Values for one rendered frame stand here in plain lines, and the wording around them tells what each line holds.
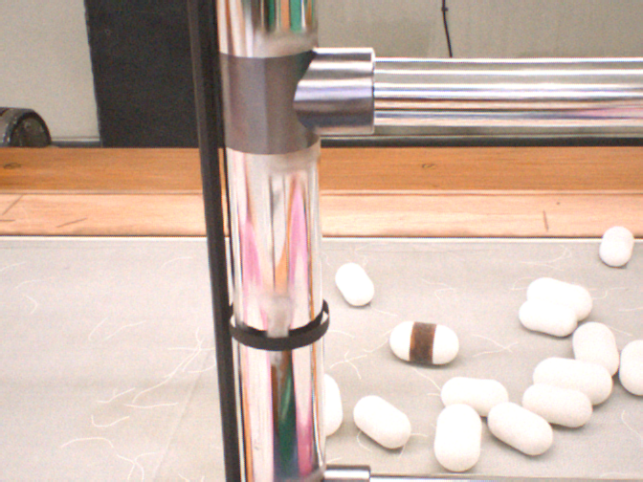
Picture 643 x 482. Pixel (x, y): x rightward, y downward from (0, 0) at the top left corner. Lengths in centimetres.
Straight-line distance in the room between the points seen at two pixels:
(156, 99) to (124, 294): 204
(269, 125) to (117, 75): 242
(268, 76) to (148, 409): 31
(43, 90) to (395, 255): 219
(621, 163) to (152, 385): 39
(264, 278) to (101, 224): 45
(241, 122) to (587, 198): 48
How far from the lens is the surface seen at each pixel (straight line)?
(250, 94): 21
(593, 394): 48
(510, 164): 71
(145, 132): 265
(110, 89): 264
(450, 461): 43
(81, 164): 73
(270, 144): 21
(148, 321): 56
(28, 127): 126
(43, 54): 271
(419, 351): 50
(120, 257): 64
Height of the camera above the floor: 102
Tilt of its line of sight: 27 degrees down
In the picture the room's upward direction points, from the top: 1 degrees counter-clockwise
